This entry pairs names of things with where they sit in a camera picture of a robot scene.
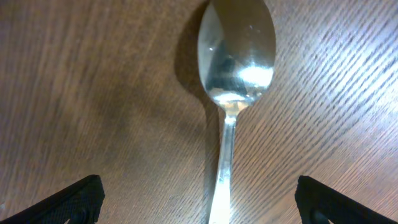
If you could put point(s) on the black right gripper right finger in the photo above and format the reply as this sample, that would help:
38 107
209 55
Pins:
319 204

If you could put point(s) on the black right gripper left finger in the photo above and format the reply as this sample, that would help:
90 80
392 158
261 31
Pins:
80 202

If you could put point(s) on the steel tablespoon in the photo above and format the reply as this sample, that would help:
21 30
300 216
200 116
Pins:
236 56

